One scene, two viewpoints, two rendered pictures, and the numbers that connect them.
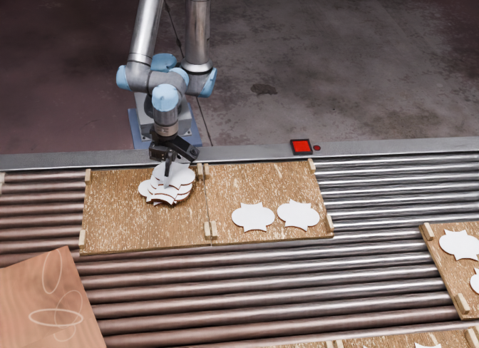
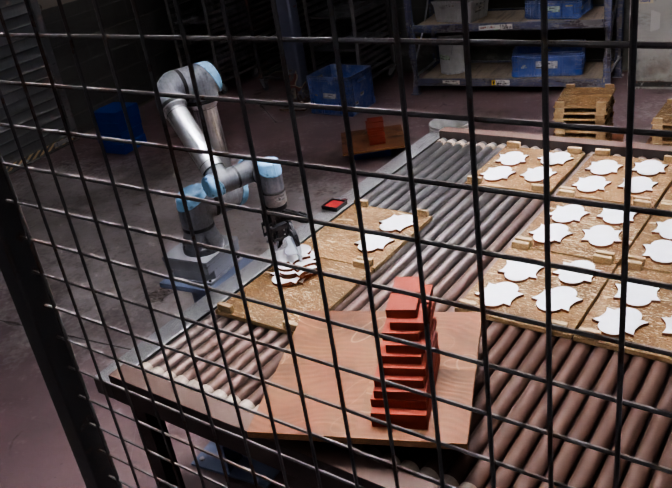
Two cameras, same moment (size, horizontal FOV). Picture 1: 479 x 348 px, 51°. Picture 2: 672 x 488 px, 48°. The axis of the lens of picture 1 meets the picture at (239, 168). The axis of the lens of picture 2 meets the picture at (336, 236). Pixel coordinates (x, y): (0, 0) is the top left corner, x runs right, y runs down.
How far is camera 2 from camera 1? 169 cm
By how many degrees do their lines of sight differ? 37
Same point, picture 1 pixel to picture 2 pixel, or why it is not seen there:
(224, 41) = (62, 290)
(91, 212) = (265, 318)
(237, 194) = (342, 243)
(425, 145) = (402, 159)
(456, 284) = (523, 186)
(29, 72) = not seen: outside the picture
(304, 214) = (399, 220)
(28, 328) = (364, 344)
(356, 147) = (366, 184)
